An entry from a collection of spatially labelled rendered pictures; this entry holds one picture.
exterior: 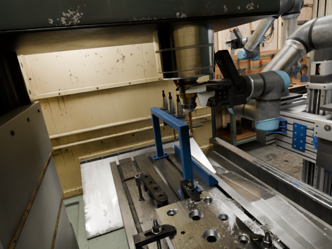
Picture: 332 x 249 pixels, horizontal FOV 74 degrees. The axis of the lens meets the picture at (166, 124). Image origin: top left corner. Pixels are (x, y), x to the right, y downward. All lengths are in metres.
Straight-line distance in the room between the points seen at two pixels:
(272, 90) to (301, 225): 0.68
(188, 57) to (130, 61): 1.08
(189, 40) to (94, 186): 1.22
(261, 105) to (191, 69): 0.31
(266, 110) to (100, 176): 1.17
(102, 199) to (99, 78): 0.79
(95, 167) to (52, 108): 0.49
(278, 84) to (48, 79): 1.30
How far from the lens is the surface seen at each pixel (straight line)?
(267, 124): 0.78
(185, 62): 0.54
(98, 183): 1.57
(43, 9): 0.46
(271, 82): 0.75
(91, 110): 1.60
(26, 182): 0.56
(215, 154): 1.92
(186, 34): 0.55
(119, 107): 1.61
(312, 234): 1.21
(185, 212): 0.81
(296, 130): 1.59
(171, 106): 1.16
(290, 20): 1.80
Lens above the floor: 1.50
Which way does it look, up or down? 16 degrees down
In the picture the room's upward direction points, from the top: 7 degrees counter-clockwise
